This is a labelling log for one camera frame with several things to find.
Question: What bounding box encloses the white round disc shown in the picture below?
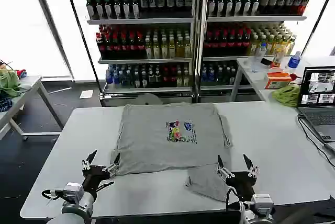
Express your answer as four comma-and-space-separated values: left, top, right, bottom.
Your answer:
135, 93, 165, 107

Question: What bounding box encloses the blue patterned cloth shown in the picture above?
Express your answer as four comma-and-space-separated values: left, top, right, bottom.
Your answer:
0, 97, 13, 114

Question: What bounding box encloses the blue capped water bottle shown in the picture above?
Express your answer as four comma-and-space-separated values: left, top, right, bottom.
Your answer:
287, 51, 302, 70

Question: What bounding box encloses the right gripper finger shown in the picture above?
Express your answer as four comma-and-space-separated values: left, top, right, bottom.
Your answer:
216, 154, 236, 181
242, 153, 260, 177

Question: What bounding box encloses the orange and white box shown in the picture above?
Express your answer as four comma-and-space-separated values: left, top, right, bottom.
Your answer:
264, 72, 293, 90

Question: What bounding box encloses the green crumpled cloth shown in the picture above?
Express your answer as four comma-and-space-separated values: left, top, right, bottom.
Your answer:
272, 84, 300, 107

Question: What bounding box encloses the grey table with metal legs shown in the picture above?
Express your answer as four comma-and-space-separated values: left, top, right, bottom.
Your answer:
0, 75, 65, 141

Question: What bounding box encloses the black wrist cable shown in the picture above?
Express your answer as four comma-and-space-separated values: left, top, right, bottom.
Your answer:
41, 180, 115, 201
225, 186, 245, 211

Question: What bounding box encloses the metal shelf rack with bottles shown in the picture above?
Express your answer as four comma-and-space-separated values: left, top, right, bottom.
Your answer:
74, 0, 197, 107
196, 0, 312, 103

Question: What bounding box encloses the grey open laptop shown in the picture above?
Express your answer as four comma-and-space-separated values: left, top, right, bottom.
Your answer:
297, 65, 335, 143

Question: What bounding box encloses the yellow drink bottle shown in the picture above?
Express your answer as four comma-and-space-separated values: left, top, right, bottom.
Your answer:
271, 48, 285, 69

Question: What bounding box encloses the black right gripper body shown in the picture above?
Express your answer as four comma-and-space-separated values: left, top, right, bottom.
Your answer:
225, 170, 258, 200

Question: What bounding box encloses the clear plastic bottle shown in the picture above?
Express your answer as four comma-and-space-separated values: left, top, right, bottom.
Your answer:
253, 42, 267, 64

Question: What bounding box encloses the black laptop cable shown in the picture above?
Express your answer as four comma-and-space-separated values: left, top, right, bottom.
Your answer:
297, 114, 335, 170

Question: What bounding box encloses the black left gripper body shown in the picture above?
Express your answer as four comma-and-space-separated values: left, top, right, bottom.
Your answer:
82, 165, 111, 196

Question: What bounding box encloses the white side table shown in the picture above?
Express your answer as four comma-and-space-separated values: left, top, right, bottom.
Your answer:
229, 55, 335, 104

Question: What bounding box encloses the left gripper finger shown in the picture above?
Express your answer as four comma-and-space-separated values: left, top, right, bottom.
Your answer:
102, 152, 121, 177
81, 150, 98, 172

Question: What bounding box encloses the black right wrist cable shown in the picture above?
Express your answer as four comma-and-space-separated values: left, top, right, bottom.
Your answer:
225, 186, 245, 211

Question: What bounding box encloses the green garment pile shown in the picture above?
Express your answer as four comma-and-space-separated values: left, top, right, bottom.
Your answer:
0, 69, 24, 98

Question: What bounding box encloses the white paper sheet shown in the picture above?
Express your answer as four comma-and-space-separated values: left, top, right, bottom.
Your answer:
79, 89, 94, 100

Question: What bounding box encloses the black slanted pole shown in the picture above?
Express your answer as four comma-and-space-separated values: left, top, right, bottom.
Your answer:
300, 0, 335, 55
61, 0, 103, 86

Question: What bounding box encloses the grey printed t-shirt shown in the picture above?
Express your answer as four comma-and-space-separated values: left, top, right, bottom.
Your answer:
109, 102, 238, 203

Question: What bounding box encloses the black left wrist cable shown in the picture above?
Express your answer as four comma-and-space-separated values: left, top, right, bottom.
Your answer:
41, 180, 115, 201

